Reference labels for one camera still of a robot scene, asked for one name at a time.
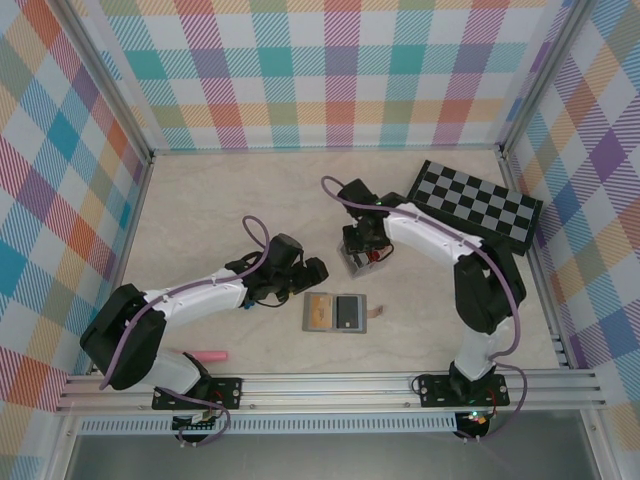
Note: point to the tan card dark print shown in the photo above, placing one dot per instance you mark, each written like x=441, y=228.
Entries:
x=321, y=312

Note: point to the black card with chip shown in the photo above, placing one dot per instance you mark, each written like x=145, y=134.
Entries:
x=348, y=311

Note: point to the grey card holder wallet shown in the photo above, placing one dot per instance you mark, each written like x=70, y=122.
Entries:
x=334, y=332

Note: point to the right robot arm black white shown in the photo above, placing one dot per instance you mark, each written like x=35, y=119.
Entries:
x=490, y=295

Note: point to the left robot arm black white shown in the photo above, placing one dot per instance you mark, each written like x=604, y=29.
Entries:
x=125, y=330

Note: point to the red card white print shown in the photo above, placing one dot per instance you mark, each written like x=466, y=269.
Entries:
x=377, y=256

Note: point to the silver grey card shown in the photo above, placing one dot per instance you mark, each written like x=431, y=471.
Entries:
x=356, y=262

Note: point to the black grey folding chessboard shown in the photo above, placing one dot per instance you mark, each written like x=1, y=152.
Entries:
x=480, y=200

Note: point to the pink cylinder marker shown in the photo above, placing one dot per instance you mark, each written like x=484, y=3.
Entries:
x=215, y=355

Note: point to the aluminium frame back bar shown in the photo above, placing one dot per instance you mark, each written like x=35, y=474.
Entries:
x=325, y=150

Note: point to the aluminium mounting rail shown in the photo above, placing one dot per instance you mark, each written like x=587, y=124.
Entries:
x=325, y=387

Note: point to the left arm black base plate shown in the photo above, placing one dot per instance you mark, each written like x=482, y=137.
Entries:
x=227, y=392

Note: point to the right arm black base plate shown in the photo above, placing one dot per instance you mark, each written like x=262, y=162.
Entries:
x=435, y=390

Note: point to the aluminium frame post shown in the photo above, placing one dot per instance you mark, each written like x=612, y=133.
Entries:
x=544, y=75
x=102, y=75

